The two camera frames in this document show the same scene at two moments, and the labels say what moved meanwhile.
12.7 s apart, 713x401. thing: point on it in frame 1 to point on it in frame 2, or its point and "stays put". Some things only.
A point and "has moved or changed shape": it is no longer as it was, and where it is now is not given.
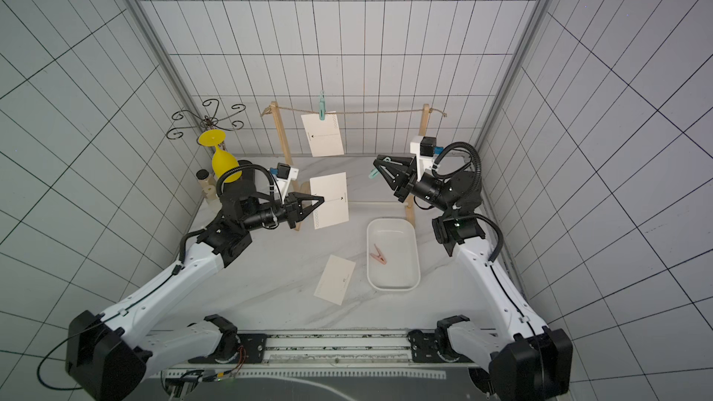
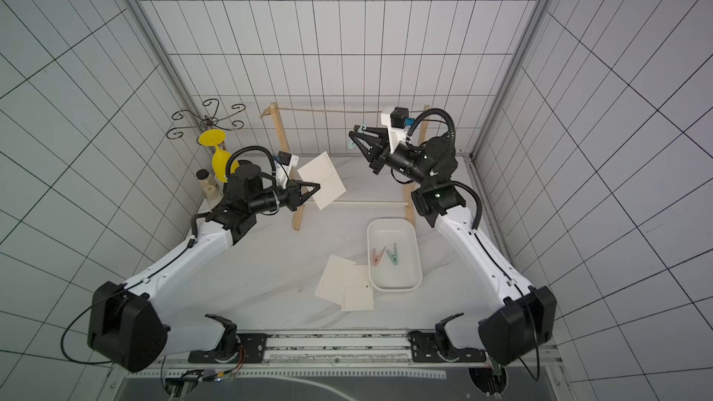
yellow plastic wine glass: [222, 161] stays put
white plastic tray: [397, 239] stays put
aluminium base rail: [378, 350] stays put
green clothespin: [376, 171] has moved or changed shape
